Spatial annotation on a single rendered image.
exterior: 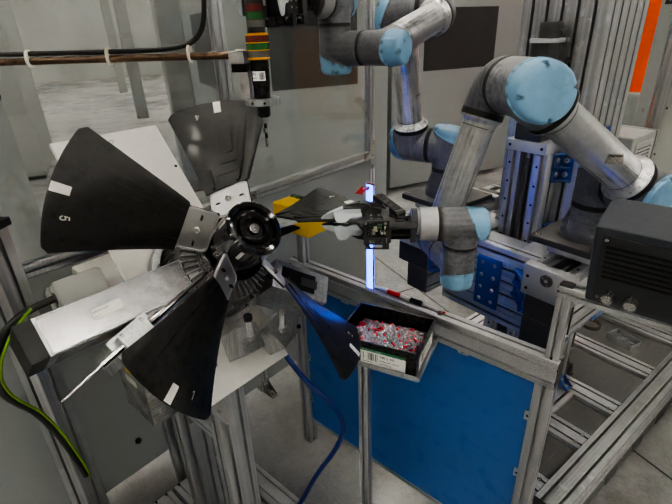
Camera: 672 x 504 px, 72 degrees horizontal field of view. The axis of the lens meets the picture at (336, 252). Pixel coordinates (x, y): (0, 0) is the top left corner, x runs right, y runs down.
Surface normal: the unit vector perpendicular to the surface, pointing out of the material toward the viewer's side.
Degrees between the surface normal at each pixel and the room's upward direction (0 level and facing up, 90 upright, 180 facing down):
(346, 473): 0
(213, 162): 47
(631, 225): 15
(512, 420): 90
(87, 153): 70
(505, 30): 90
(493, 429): 90
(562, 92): 85
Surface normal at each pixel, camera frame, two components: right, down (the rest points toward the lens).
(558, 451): -0.04, -0.90
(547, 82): 0.11, 0.35
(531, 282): -0.79, 0.29
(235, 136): -0.06, -0.40
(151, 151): 0.55, -0.38
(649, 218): -0.20, -0.78
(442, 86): 0.44, 0.37
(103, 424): 0.75, 0.26
